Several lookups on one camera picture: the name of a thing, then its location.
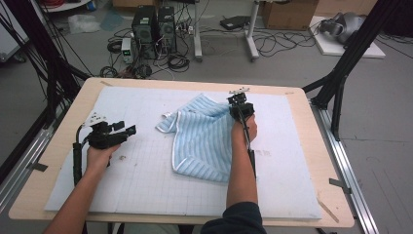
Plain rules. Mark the white foam mat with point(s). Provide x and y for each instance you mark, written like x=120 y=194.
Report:
x=113 y=97

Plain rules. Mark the blue striped towel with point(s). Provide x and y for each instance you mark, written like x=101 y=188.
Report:
x=201 y=143

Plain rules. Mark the white floor board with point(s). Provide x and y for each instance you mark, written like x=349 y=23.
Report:
x=331 y=48

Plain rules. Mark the person's left leg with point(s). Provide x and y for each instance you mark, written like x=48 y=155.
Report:
x=152 y=229

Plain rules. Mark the black tape strip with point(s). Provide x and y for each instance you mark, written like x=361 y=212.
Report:
x=339 y=184
x=37 y=166

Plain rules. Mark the wide black computer tower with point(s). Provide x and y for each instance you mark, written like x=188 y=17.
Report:
x=144 y=31

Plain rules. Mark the person's right hand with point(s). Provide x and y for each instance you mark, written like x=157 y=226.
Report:
x=240 y=135

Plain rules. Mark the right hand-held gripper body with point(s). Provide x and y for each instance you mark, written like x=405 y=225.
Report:
x=240 y=109

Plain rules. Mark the person's left hand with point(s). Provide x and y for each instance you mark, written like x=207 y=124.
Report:
x=99 y=159

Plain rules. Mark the person's dark right sleeve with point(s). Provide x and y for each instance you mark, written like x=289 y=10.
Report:
x=237 y=221

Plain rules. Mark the aluminium rail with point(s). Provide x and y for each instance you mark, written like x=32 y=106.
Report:
x=350 y=182
x=19 y=182

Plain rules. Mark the black flat case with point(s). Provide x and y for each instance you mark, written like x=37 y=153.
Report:
x=234 y=22

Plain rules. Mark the narrow black computer tower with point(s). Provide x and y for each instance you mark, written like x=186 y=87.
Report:
x=167 y=29

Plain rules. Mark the white desk leg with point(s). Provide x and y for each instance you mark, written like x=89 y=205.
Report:
x=197 y=32
x=251 y=35

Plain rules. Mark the clear plastic bag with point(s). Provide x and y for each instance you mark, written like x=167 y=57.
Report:
x=82 y=23

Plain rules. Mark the white power supply unit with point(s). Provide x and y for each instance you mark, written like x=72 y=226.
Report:
x=127 y=50

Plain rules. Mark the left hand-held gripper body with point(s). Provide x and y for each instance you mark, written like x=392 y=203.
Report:
x=104 y=139

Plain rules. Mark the thin wooden stick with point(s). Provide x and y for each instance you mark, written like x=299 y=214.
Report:
x=328 y=210

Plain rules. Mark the grey helmet device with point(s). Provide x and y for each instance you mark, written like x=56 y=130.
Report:
x=344 y=26

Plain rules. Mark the brown cardboard box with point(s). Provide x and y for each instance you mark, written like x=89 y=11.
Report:
x=289 y=14

